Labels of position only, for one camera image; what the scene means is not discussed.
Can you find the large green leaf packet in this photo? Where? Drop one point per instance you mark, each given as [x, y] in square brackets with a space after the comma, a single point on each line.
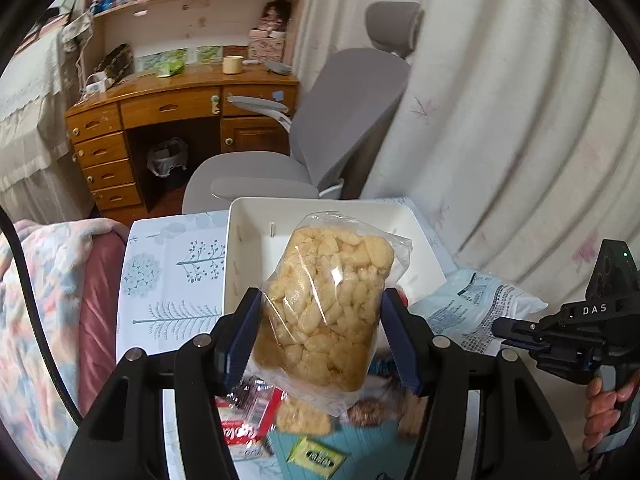
[162, 62]

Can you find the green desk ornament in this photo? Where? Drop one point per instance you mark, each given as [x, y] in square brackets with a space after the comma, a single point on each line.
[215, 105]

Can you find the cream cup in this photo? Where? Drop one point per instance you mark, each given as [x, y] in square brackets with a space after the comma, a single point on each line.
[233, 65]

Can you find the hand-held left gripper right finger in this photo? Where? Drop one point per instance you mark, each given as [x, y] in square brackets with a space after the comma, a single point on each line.
[400, 340]

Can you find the small green leaf packet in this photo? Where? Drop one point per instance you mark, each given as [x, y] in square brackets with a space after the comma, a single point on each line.
[209, 54]

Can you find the white and blue snack bag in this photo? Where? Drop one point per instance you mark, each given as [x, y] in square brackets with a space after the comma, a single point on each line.
[475, 305]

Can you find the dark haired doll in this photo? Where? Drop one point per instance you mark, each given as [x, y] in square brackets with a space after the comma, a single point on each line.
[275, 15]

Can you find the white plastic storage bin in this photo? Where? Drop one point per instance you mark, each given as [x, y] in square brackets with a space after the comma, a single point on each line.
[250, 240]

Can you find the small bag of puffed snacks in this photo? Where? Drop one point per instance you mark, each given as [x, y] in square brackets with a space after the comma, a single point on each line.
[302, 417]

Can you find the lined trash bin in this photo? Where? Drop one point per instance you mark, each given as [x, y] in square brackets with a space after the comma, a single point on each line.
[167, 160]

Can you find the wooden desk hutch shelf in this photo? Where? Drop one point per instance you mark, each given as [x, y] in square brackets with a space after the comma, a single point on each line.
[200, 15]

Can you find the pink floral box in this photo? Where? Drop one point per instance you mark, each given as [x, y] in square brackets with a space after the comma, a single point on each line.
[267, 47]

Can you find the wooden desk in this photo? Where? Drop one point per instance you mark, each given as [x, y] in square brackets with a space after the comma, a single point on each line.
[170, 105]

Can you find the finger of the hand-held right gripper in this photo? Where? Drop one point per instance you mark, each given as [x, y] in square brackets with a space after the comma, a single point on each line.
[555, 360]
[515, 329]

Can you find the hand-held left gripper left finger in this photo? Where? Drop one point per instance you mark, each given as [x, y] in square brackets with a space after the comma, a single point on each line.
[240, 340]

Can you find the white patterned pouch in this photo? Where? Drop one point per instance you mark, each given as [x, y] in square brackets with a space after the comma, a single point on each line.
[77, 30]

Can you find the cream leaf print curtain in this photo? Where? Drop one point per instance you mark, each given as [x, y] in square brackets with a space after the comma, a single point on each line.
[500, 135]

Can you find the clear bag of puffed snacks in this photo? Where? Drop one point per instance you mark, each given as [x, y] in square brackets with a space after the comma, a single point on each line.
[320, 310]

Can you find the green snack packet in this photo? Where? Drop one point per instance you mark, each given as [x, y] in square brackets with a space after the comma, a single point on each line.
[315, 457]

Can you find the dark floral tin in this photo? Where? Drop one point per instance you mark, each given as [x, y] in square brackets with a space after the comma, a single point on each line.
[115, 62]

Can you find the grey office chair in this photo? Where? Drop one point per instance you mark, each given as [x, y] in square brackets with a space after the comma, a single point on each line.
[345, 100]

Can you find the floral fleece blanket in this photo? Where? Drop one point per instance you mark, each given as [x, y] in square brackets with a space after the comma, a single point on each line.
[40, 335]

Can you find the red and brown snack packet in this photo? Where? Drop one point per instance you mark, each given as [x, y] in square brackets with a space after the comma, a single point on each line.
[245, 432]

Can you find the person's right hand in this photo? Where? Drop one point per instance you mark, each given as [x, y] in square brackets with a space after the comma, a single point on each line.
[600, 410]

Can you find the white power strip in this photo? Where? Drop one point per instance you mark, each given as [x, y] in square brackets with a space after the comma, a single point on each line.
[97, 85]

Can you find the grey dish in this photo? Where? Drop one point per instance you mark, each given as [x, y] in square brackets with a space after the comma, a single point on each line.
[280, 67]

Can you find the clear bag of brown cookies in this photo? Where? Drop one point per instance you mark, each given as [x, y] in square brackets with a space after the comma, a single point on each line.
[370, 410]

